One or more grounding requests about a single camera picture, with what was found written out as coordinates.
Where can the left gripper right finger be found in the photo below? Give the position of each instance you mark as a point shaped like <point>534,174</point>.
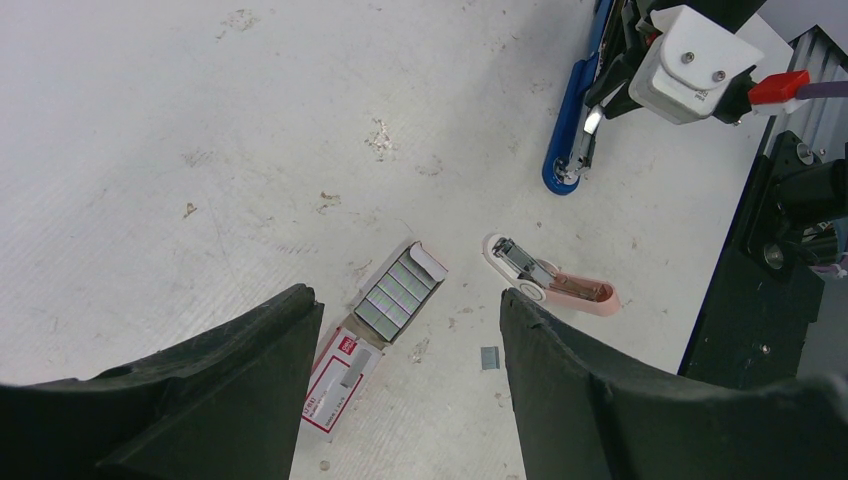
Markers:
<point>585,410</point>

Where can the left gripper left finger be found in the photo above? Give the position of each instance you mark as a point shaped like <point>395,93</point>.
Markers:
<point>224,404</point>

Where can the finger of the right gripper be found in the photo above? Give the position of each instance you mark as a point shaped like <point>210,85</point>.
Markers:
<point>619,64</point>

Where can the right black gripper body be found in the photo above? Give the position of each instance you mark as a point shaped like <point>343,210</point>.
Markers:
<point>638,29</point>

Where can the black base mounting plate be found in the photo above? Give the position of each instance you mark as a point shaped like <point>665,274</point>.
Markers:
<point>764,292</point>

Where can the aluminium frame rail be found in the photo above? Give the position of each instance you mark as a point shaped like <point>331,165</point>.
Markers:
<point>821,121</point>

